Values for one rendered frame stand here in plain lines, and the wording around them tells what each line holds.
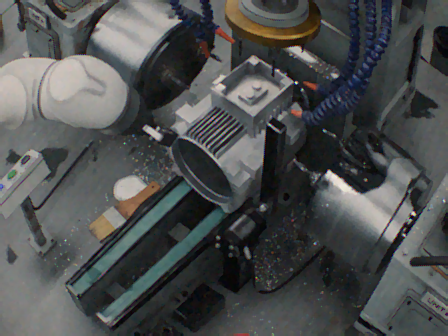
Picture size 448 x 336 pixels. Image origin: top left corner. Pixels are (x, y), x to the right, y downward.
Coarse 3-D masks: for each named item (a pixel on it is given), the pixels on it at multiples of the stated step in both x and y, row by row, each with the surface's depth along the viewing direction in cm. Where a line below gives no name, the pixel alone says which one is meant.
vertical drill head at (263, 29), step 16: (240, 0) 123; (256, 0) 120; (272, 0) 117; (288, 0) 118; (304, 0) 123; (240, 16) 123; (256, 16) 120; (272, 16) 120; (288, 16) 120; (304, 16) 121; (320, 16) 124; (240, 32) 123; (256, 32) 120; (272, 32) 120; (288, 32) 121; (304, 32) 121; (240, 48) 134; (272, 48) 125; (272, 64) 130
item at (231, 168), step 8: (296, 104) 143; (288, 112) 143; (176, 128) 139; (184, 128) 140; (232, 160) 135; (176, 168) 150; (224, 168) 135; (232, 168) 135; (240, 168) 136; (232, 176) 135; (224, 208) 146; (232, 208) 145
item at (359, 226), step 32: (352, 160) 127; (384, 160) 127; (320, 192) 129; (352, 192) 126; (384, 192) 124; (416, 192) 124; (320, 224) 131; (352, 224) 126; (384, 224) 123; (352, 256) 130; (384, 256) 126
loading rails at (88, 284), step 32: (160, 192) 150; (192, 192) 153; (288, 192) 164; (128, 224) 146; (160, 224) 150; (224, 224) 147; (96, 256) 141; (128, 256) 146; (192, 256) 144; (96, 288) 142; (160, 288) 141; (128, 320) 138
